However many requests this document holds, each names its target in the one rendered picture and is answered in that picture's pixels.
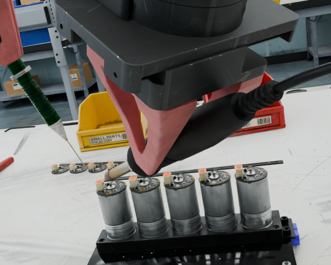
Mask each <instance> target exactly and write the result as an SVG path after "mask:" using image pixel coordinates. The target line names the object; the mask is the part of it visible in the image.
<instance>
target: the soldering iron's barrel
mask: <svg viewBox="0 0 331 265"><path fill-rule="evenodd" d="M131 171H132V169H131V168H130V166H129V164H128V161H127V160H126V161H125V162H123V163H122V164H120V165H118V166H116V167H114V168H112V169H110V170H109V171H107V172H106V173H105V179H106V180H107V181H113V180H116V179H117V178H119V177H121V176H123V175H125V174H127V173H129V172H131Z"/></svg>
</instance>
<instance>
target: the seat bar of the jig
mask: <svg viewBox="0 0 331 265"><path fill-rule="evenodd" d="M272 220H273V223H272V224H271V225H270V226H269V227H267V228H264V229H259V230H252V229H247V228H244V227H243V226H242V224H241V217H240V213H236V222H237V225H236V227H235V228H234V229H232V230H230V231H227V232H212V231H209V230H208V229H207V228H206V222H205V216H201V221H202V228H201V230H199V231H198V232H196V233H193V234H191V235H177V234H175V233H174V232H173V230H172V224H171V219H167V221H168V226H169V230H168V231H167V232H166V233H165V234H163V235H161V236H158V237H154V238H145V237H142V236H141V235H140V233H139V228H138V223H137V222H135V226H136V232H135V233H134V234H133V235H132V236H131V237H129V238H126V239H123V240H110V239H108V237H107V233H106V230H105V229H102V231H101V233H100V235H99V237H98V239H97V241H96V247H97V250H98V254H100V253H115V252H129V251H144V250H159V249H173V248H188V247H202V246H217V245H225V244H239V243H254V242H269V241H283V240H284V237H283V228H282V223H281V218H280V213H279V210H272Z"/></svg>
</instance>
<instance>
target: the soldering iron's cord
mask: <svg viewBox="0 0 331 265"><path fill-rule="evenodd" d="M330 74H331V62H329V63H325V64H322V65H319V66H316V67H314V68H311V69H308V70H306V71H303V72H301V73H299V74H296V75H294V76H292V77H289V78H287V79H285V80H283V81H281V82H279V83H277V84H275V85H274V86H273V91H274V92H275V93H276V94H280V93H282V92H284V91H287V90H289V89H291V88H293V87H296V86H298V85H301V84H303V83H306V82H308V81H311V80H314V79H317V78H320V77H324V76H327V75H330Z"/></svg>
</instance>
